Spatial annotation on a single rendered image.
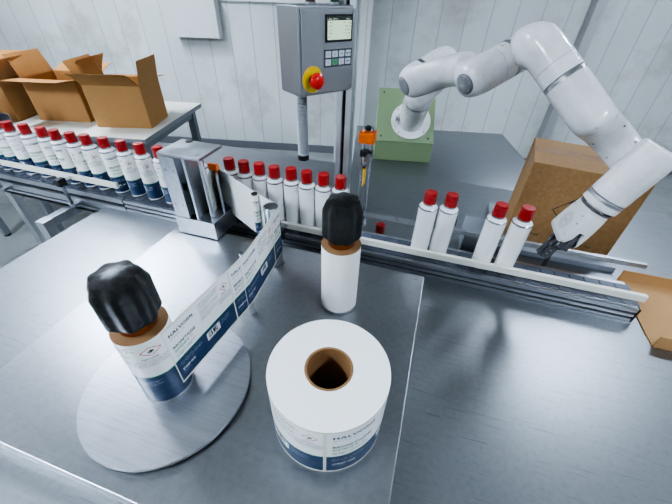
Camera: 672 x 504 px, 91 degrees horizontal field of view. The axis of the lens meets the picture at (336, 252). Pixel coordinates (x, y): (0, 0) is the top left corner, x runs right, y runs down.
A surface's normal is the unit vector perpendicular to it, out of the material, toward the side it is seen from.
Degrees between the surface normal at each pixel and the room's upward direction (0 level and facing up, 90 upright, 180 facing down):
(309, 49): 90
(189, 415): 0
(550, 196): 90
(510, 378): 0
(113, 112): 89
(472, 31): 90
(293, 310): 0
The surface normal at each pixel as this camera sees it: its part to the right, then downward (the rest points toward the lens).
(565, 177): -0.44, 0.55
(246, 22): -0.09, 0.62
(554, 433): 0.03, -0.78
